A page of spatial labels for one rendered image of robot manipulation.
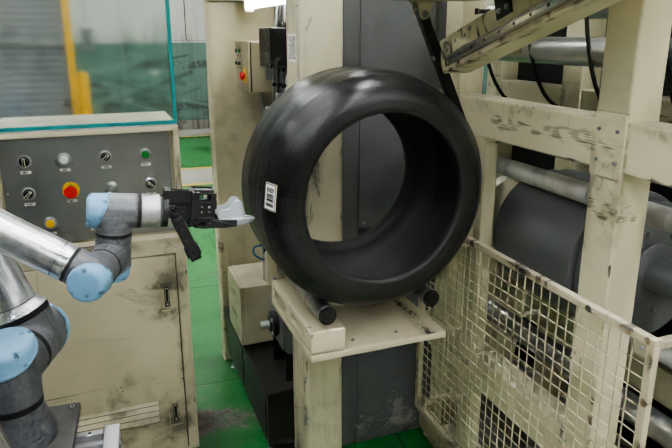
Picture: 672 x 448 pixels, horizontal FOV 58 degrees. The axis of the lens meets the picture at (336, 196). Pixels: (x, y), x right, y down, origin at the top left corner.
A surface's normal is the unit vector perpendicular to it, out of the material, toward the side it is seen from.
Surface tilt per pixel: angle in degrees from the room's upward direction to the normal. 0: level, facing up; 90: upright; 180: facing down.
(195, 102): 90
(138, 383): 90
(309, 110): 56
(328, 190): 90
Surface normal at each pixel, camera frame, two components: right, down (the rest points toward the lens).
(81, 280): 0.06, 0.26
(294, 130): -0.30, -0.23
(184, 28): 0.29, 0.25
